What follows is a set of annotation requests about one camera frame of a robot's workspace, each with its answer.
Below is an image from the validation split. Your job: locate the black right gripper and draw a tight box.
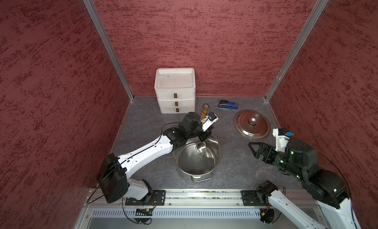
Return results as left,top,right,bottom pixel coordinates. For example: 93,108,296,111
246,141,304,178

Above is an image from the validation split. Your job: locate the long steel ladle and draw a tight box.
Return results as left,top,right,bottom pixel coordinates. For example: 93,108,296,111
196,141,206,153

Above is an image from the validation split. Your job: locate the steel pot lid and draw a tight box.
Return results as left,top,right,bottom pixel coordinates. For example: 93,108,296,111
233,109,271,139

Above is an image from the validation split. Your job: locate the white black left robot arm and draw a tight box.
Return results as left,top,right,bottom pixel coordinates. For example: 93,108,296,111
97,112,219,205

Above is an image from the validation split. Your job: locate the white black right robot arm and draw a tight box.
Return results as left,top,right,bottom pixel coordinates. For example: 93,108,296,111
248,140,360,229

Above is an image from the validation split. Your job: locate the stainless steel stock pot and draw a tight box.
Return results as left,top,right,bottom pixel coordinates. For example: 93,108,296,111
172,135,222,183

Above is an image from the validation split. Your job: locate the blue black stapler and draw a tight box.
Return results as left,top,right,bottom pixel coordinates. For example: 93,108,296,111
218,100,239,109

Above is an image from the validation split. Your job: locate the white three-drawer storage box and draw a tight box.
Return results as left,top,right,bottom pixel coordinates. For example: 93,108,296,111
154,68,196,114

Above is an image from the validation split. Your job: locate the white perforated vent strip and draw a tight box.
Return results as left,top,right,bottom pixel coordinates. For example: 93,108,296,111
91,208,261,220

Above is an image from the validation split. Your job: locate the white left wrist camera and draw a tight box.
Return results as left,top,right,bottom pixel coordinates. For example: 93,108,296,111
201,112,219,132

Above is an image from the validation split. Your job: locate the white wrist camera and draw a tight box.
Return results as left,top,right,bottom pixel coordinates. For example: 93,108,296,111
201,112,219,132
272,128,293,152

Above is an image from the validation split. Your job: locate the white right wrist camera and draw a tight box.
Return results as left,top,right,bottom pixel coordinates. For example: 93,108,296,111
272,128,293,152

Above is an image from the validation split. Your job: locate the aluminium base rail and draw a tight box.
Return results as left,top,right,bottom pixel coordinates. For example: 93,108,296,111
73,188,336,229

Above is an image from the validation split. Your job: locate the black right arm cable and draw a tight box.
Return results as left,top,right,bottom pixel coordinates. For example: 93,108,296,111
315,150,359,229

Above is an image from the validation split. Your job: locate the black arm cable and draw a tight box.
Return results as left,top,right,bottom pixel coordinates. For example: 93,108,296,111
315,150,359,229
86,103,211,204

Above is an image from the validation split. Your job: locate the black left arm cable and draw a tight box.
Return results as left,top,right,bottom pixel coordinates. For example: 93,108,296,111
86,103,211,204

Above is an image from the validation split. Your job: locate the right aluminium corner post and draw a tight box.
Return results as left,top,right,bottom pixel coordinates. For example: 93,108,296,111
265,0,329,103

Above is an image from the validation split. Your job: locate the aluminium corner post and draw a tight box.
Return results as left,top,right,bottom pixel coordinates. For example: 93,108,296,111
265,0,329,103
82,0,135,102

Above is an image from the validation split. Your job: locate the left aluminium corner post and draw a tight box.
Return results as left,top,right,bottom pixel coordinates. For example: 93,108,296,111
82,0,135,102

